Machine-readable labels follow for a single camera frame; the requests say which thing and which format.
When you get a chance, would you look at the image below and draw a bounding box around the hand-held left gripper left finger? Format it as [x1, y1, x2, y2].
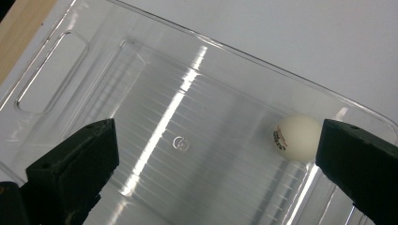
[25, 117, 120, 225]

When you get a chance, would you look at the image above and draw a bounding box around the white table tennis ball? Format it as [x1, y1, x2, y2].
[271, 114, 324, 164]

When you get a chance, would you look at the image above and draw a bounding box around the clear plastic tray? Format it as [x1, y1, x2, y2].
[0, 0, 398, 225]

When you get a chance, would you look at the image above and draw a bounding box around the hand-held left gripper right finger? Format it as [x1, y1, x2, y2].
[314, 118, 398, 225]

